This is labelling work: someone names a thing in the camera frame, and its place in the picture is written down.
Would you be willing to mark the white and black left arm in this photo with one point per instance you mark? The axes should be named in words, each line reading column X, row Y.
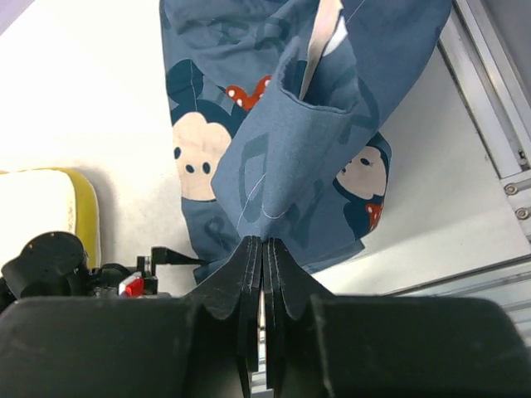
column 56, row 264

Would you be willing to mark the aluminium table frame rail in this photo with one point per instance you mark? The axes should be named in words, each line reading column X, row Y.
column 458, row 216

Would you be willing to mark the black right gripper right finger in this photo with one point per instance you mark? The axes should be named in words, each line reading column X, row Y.
column 319, row 344

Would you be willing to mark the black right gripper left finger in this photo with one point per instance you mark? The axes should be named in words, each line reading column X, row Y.
column 200, row 345

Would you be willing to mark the cream pillow with yellow edge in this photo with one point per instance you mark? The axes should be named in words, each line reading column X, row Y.
column 37, row 201

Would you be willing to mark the blue cartoon print pillowcase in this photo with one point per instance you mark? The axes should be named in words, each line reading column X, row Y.
column 276, row 108

